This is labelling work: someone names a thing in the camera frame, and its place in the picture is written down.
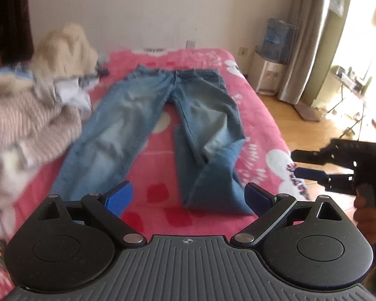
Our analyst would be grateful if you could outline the pink floral blanket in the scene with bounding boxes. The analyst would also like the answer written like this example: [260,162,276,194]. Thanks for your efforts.
[0,48,311,301]

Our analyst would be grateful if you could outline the beige garment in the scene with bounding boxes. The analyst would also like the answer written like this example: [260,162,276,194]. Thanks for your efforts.
[30,23,99,80]

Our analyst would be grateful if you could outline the pile of light clothes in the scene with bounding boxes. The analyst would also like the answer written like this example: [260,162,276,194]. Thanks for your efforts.
[0,89,83,170]

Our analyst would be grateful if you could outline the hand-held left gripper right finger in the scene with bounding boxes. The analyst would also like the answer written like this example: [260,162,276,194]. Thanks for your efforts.
[230,182,342,248]

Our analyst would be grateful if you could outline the dark floor mat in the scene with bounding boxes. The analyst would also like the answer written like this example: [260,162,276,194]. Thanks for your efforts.
[292,103,321,123]

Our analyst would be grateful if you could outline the cream and blue garment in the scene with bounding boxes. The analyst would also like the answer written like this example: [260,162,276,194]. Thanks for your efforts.
[0,66,35,98]

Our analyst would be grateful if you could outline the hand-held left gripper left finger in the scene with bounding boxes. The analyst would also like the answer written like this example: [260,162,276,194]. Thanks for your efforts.
[39,180,146,248]

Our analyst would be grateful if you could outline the beige curtain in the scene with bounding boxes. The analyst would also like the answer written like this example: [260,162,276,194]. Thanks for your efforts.
[277,0,354,105]

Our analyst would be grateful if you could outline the blue jeans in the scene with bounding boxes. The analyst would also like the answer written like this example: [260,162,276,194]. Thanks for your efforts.
[52,64,254,217]

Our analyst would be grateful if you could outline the person's right hand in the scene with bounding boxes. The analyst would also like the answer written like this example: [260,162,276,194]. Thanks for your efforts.
[353,183,376,251]

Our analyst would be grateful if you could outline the folding table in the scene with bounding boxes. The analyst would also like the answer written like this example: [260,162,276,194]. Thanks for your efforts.
[330,65,375,138]

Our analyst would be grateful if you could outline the hanging plastic bag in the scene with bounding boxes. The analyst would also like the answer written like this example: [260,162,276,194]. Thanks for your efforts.
[327,0,348,16]

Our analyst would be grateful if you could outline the white shirt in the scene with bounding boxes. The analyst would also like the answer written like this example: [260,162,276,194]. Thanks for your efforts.
[34,77,93,113]

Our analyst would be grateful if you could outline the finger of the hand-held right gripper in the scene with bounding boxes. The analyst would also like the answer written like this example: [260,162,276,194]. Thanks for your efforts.
[291,149,333,165]
[295,168,356,194]

